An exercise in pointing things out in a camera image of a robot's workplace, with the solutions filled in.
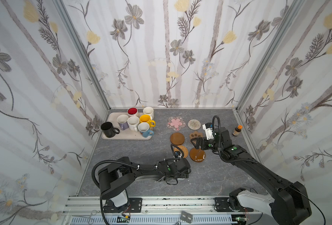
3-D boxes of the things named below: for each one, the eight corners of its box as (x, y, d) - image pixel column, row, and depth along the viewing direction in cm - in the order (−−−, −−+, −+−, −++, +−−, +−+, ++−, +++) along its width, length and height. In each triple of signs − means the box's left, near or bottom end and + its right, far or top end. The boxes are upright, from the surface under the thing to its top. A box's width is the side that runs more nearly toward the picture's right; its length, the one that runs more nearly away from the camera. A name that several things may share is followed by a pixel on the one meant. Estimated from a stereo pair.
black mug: (102, 134, 105) (98, 126, 97) (110, 127, 109) (106, 120, 101) (112, 140, 101) (108, 133, 94) (120, 133, 105) (116, 126, 98)
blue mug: (139, 138, 102) (136, 131, 95) (140, 129, 108) (138, 122, 100) (153, 138, 103) (152, 131, 95) (154, 129, 108) (153, 122, 100)
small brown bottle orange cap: (234, 137, 105) (239, 131, 98) (230, 134, 107) (235, 127, 100) (239, 134, 107) (244, 127, 100) (235, 131, 109) (240, 124, 102)
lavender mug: (119, 132, 104) (117, 127, 99) (118, 120, 112) (116, 115, 107) (129, 129, 106) (128, 124, 101) (128, 118, 113) (126, 113, 108)
